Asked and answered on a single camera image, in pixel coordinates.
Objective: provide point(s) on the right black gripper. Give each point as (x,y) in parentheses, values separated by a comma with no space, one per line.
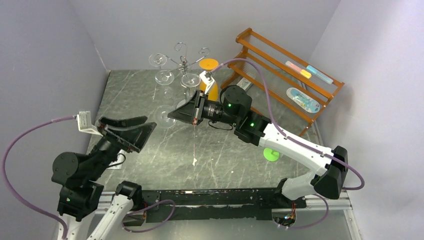
(200,108)

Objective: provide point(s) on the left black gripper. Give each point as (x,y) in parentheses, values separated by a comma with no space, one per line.
(129,139)

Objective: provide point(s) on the clear glass front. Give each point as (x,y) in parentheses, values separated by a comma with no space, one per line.
(190,83)

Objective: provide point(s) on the orange plastic goblet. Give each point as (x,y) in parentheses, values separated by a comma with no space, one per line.
(208,64)

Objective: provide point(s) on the clear wine glass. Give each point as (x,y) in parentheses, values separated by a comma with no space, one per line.
(157,60)

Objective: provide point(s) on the green plastic goblet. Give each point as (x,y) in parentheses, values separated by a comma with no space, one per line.
(270,154)

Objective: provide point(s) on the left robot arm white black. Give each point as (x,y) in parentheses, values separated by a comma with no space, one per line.
(78,173)

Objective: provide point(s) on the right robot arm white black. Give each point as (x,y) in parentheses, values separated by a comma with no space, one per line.
(326,174)

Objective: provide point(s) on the chrome wine glass rack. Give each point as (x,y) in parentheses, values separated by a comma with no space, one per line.
(183,65)

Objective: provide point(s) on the paper sheet on table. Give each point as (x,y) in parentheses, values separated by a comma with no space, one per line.
(120,159)

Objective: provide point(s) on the small teal white box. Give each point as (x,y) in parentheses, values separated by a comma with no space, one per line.
(244,84)

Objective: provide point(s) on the orange wooden shelf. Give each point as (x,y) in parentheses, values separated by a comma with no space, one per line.
(270,59)

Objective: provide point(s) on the black base bar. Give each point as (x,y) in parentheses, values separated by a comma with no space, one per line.
(182,204)

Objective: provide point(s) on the pink yellow highlighter pack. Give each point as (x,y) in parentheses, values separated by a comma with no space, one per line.
(298,69)

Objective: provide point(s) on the light blue highlighter pack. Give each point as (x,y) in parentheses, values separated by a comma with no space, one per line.
(319,74)

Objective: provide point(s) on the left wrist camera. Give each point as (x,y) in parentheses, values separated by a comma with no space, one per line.
(84,123)

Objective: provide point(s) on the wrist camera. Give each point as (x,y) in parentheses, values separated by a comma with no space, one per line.
(84,123)
(206,81)

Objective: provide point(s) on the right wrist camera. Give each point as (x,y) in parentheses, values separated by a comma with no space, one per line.
(206,81)

